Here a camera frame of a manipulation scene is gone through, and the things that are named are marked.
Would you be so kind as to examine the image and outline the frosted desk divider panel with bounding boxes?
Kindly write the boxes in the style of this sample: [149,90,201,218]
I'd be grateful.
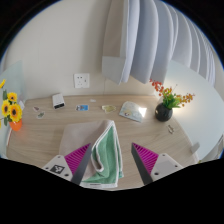
[0,59,25,151]
[166,59,224,161]

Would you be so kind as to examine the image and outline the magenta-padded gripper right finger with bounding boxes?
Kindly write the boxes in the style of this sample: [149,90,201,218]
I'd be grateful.
[130,142,184,186]

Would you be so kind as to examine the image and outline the blue sticker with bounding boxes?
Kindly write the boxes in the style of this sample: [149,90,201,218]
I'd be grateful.
[75,104,90,112]

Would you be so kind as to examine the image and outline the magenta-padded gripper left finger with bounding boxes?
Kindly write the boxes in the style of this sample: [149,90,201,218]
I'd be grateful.
[41,143,93,186]

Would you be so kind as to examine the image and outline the beige and green towel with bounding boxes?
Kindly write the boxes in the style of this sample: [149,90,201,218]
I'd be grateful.
[58,119,125,190]

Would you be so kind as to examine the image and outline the pale yellow sticker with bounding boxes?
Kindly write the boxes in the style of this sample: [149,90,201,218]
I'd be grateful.
[101,104,118,115]

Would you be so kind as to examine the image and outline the grey white curtain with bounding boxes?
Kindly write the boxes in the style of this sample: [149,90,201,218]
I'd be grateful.
[123,0,218,86]

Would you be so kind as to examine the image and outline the sunflowers in orange vase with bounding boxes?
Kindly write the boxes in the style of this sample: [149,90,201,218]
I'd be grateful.
[0,78,24,132]

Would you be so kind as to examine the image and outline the orange flowers in black vase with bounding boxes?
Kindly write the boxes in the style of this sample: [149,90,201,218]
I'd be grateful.
[149,78,196,123]

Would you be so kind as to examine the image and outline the white wall socket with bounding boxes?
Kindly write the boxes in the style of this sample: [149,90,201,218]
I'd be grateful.
[73,72,91,89]

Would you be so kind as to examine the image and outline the small white box device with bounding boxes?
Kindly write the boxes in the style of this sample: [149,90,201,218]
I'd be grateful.
[51,93,66,110]

